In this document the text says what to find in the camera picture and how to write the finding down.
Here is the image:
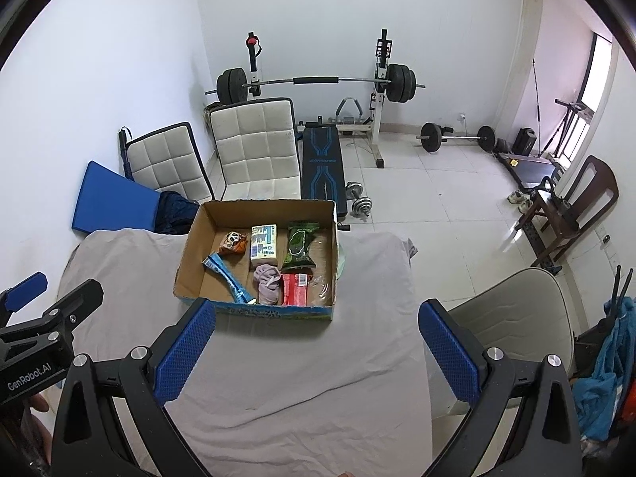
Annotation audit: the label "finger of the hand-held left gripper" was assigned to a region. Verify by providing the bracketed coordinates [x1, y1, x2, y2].
[0, 279, 104, 347]
[0, 272, 49, 315]

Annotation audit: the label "long barbell with black plates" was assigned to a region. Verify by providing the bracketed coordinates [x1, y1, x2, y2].
[205, 64, 425, 106]

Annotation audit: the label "blue foam mat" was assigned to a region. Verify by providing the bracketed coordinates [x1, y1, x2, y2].
[72, 160, 162, 234]

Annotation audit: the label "dark blue quilted cloth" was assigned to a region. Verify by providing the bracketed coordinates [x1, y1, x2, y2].
[155, 191, 202, 235]

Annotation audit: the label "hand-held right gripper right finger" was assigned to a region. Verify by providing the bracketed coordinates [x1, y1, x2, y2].
[418, 299, 582, 477]

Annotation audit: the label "grey tablecloth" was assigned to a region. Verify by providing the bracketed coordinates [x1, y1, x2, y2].
[57, 229, 433, 477]

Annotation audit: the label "short barbell with black plates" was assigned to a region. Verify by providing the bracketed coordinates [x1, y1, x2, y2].
[416, 122, 496, 154]

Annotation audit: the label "black tripod stand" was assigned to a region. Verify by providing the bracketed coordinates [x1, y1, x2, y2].
[554, 99, 592, 160]

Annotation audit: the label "black antennas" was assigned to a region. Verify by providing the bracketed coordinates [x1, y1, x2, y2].
[609, 266, 634, 309]

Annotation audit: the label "dark green wet wipes pack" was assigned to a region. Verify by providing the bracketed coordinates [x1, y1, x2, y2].
[281, 222, 319, 271]

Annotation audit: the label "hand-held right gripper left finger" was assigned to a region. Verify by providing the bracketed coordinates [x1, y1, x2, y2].
[51, 298, 218, 477]

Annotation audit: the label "person's left hand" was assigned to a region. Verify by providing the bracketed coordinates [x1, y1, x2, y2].
[0, 394, 52, 477]

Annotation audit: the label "pink cloth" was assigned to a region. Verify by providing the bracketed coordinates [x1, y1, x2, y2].
[252, 265, 283, 306]

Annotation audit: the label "grey handle exercise device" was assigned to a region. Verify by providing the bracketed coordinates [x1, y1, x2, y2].
[335, 98, 366, 125]

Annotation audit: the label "red tissue packet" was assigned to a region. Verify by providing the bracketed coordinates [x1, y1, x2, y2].
[281, 272, 311, 307]

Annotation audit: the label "dark wooden chair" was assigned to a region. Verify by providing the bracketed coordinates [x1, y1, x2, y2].
[514, 155, 620, 271]

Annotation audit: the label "light blue hanging cloth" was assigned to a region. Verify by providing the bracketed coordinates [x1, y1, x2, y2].
[571, 297, 636, 442]

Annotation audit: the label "black speaker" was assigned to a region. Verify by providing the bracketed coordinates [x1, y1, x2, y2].
[512, 128, 537, 156]

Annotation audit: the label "orange panda snack packet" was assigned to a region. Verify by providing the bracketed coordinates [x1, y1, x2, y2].
[219, 230, 249, 255]

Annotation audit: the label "cardboard box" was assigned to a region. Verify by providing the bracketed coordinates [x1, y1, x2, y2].
[173, 199, 339, 326]

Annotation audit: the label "white barbell rack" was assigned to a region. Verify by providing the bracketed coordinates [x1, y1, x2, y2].
[247, 29, 393, 169]

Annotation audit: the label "white padded chair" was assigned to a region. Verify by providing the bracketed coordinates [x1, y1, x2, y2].
[126, 122, 215, 204]
[207, 98, 302, 202]

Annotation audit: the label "black treadmill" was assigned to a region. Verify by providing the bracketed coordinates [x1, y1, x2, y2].
[494, 139, 562, 182]

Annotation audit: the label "white blue milk carton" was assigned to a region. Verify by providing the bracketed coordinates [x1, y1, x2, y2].
[250, 223, 279, 266]

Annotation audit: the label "beige plastic chair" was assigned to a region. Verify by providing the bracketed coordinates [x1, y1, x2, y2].
[427, 267, 577, 415]

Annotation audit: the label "blue tube-shaped packet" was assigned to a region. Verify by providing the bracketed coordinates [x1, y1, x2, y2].
[202, 252, 256, 305]

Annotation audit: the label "black blue weight bench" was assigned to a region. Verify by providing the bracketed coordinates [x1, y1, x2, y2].
[301, 126, 351, 222]

